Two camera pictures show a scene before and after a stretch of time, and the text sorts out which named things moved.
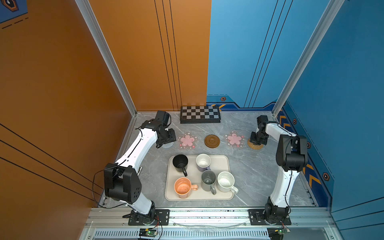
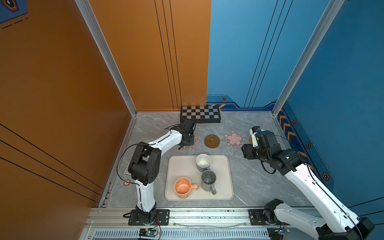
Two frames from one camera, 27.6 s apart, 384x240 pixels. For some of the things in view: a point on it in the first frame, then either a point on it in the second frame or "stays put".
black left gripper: (172, 137) -> (192, 140)
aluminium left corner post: (88, 14) stays put
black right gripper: (253, 140) -> (246, 149)
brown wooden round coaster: (212, 141) stays put
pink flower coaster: (233, 139) stays put
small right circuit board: (277, 233) stays put
